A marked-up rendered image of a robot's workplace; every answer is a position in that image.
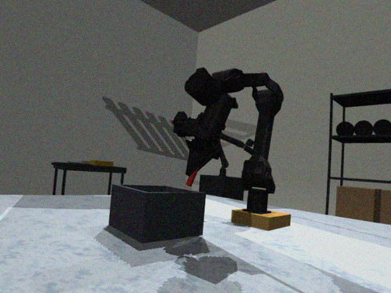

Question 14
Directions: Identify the dark red peg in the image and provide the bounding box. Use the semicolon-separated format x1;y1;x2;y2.
186;165;200;187

